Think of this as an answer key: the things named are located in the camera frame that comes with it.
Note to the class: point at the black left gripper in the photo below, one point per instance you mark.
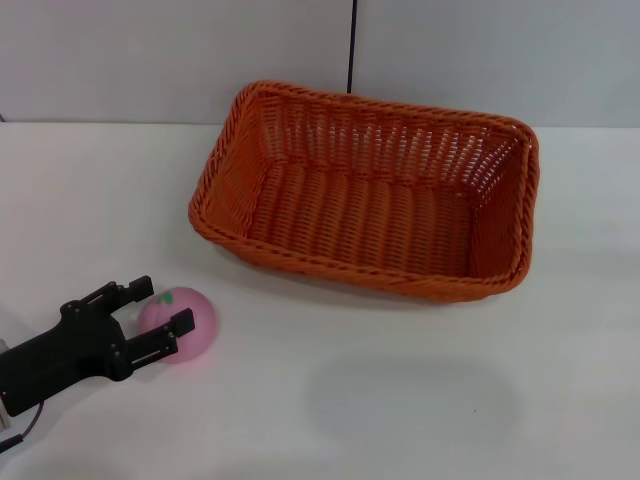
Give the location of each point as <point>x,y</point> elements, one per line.
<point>75,350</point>

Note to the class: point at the pink peach toy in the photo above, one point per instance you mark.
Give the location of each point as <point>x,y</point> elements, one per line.
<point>192,320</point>

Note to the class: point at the orange woven plastic basket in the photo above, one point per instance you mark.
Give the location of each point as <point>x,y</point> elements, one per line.
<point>360,230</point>

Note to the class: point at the black vertical wall strip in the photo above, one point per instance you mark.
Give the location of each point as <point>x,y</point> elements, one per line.
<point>352,40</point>

